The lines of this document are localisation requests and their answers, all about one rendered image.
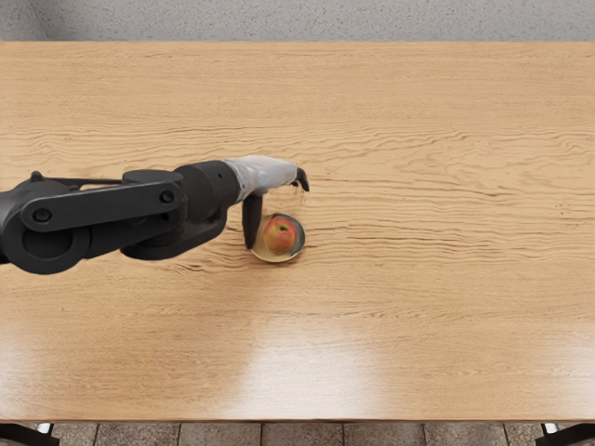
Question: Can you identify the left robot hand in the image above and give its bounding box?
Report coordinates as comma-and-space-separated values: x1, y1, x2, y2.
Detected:
224, 154, 311, 251

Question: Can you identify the small round plate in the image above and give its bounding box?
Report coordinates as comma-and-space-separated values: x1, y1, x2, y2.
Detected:
250, 213, 307, 265

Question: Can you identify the red yellow apple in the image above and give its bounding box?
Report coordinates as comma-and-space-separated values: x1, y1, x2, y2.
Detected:
262, 217, 299, 256

